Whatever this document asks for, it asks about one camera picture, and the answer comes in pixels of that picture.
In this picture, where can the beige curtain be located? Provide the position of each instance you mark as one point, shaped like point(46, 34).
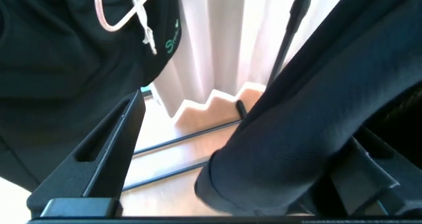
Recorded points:
point(214, 36)

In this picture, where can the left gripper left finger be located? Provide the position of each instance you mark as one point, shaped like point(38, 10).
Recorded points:
point(105, 158)

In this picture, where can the black clothes rack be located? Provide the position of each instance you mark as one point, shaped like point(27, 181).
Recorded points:
point(296, 10)

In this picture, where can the black shirt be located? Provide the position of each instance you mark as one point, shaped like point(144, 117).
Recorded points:
point(296, 118)

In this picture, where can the pink clothes hanger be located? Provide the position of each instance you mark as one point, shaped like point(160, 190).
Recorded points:
point(99, 18)

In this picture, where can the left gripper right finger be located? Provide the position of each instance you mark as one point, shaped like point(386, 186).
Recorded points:
point(369, 181)

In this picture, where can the black shorts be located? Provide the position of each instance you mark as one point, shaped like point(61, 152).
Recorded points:
point(49, 69)

